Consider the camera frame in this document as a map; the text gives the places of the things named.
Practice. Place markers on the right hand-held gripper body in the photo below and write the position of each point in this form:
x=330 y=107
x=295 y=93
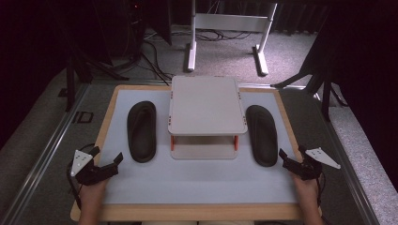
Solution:
x=308 y=167

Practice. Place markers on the white desk frame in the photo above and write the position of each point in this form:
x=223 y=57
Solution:
x=230 y=22

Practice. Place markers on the black floor bracket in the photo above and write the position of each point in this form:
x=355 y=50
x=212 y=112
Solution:
x=83 y=117

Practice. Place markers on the white two-tier shoe rack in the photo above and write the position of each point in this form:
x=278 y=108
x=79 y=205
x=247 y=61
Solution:
x=206 y=106

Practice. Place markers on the person's left hand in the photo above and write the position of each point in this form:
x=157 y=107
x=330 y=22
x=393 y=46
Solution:
x=92 y=192

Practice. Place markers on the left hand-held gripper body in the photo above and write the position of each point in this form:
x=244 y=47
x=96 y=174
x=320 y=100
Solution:
x=94 y=172

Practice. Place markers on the metal floor rail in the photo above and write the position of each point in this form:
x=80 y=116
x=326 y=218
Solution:
x=47 y=156
x=344 y=150

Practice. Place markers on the black slipper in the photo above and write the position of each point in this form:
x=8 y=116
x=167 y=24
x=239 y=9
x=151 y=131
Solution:
x=141 y=131
x=262 y=135

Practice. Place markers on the black metal stand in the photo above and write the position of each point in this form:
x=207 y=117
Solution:
x=81 y=68
x=319 y=81

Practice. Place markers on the person's right hand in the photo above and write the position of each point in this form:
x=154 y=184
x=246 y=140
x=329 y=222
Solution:
x=305 y=189

